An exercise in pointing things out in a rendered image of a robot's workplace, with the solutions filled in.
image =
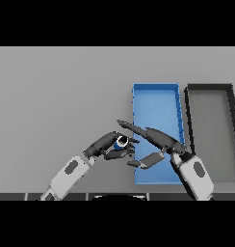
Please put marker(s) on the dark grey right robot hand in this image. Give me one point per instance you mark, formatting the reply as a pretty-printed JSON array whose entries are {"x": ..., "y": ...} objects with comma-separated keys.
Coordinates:
[{"x": 161, "y": 139}]

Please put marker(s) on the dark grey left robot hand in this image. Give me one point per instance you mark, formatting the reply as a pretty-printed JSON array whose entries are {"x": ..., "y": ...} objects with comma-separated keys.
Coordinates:
[{"x": 101, "y": 144}]

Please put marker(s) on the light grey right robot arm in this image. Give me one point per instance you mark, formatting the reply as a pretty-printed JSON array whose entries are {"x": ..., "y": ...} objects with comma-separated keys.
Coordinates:
[{"x": 195, "y": 177}]

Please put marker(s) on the blue bin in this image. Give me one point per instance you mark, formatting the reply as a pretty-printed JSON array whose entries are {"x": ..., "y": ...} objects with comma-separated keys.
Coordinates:
[{"x": 156, "y": 106}]

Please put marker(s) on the dark grey bin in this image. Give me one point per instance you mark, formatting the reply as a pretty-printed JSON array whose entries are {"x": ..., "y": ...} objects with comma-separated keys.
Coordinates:
[{"x": 212, "y": 128}]

